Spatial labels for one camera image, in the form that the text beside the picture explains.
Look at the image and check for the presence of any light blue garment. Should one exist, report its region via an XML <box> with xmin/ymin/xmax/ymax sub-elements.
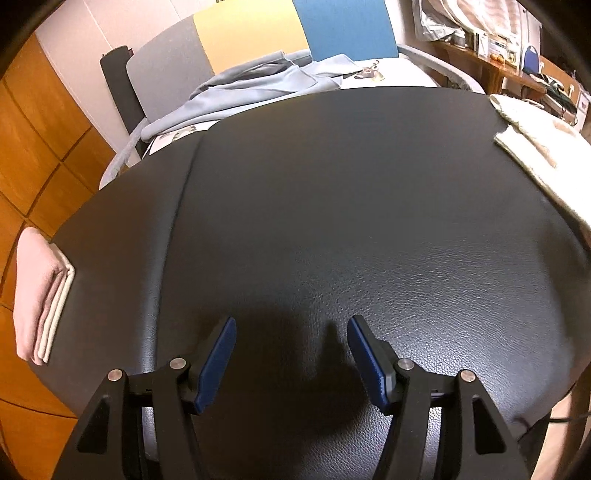
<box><xmin>141</xmin><ymin>50</ymin><xmax>356</xmax><ymax>143</ymax></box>

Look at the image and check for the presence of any black cable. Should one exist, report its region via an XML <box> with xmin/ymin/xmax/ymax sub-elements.
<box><xmin>515</xmin><ymin>411</ymin><xmax>585</xmax><ymax>435</ymax></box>

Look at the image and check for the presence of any white knit sweater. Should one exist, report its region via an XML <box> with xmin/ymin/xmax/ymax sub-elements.
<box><xmin>488</xmin><ymin>93</ymin><xmax>591</xmax><ymax>232</ymax></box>

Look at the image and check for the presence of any beige folded cloth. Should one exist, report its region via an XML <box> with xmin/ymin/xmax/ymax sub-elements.
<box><xmin>34</xmin><ymin>244</ymin><xmax>76</xmax><ymax>365</ymax></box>

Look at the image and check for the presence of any pink folded cloth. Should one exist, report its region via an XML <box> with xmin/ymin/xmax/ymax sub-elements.
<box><xmin>14</xmin><ymin>226</ymin><xmax>70</xmax><ymax>363</ymax></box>

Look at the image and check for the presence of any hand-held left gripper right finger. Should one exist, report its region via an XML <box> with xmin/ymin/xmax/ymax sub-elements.
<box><xmin>347</xmin><ymin>315</ymin><xmax>532</xmax><ymax>480</ymax></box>

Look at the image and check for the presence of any pale striped cloth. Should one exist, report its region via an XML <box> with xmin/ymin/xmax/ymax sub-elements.
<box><xmin>413</xmin><ymin>0</ymin><xmax>532</xmax><ymax>42</ymax></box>

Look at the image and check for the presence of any cluttered wooden shelf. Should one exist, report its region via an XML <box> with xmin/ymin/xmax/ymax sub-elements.
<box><xmin>434</xmin><ymin>28</ymin><xmax>591</xmax><ymax>125</ymax></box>

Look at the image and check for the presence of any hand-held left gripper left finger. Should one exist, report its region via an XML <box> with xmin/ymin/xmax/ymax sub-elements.
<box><xmin>53</xmin><ymin>316</ymin><xmax>237</xmax><ymax>480</ymax></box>

